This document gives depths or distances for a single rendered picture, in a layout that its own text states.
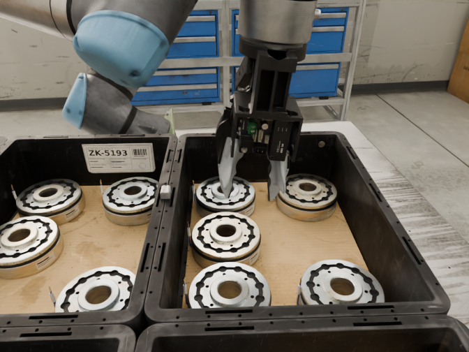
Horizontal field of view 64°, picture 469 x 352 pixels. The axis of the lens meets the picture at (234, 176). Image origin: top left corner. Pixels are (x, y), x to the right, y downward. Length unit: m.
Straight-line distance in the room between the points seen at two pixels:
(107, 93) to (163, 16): 0.57
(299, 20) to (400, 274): 0.31
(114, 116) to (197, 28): 1.55
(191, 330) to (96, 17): 0.29
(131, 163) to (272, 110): 0.39
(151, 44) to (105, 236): 0.36
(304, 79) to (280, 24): 2.23
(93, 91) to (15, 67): 2.68
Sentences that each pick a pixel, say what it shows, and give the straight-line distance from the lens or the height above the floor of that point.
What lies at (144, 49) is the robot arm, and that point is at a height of 1.15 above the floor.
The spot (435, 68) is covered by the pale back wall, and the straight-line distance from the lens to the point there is 4.08.
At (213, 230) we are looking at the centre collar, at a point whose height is 0.87.
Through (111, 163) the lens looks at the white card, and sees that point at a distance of 0.73.
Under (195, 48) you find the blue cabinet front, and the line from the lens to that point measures 2.42.
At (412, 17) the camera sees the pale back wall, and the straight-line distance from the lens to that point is 3.80.
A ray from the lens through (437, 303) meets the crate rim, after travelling 0.43.
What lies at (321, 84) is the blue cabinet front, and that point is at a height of 0.41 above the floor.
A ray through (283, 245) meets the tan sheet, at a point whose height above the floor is 0.83.
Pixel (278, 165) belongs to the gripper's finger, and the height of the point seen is 0.99.
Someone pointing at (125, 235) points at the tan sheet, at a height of 0.83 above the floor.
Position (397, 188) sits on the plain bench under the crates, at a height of 0.70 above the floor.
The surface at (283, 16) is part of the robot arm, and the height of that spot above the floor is 1.17.
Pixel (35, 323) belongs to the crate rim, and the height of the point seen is 0.93.
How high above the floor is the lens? 1.23
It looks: 32 degrees down
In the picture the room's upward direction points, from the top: straight up
